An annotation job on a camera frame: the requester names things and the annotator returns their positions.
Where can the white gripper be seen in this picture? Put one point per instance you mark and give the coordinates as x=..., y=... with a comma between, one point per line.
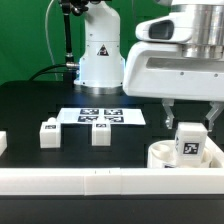
x=156, y=70

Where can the white round stool seat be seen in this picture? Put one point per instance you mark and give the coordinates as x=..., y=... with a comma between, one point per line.
x=162, y=154

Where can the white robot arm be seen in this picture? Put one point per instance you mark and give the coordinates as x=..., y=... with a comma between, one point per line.
x=196, y=25

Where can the white sheet with markers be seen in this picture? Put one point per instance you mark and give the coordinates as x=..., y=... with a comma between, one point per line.
x=88, y=115

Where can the white U-shaped fence wall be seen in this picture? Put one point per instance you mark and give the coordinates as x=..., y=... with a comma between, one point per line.
x=116, y=181

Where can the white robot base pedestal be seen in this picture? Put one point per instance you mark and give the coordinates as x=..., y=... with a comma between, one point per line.
x=102, y=65

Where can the black camera stand pole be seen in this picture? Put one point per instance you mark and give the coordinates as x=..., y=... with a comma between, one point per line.
x=77, y=8

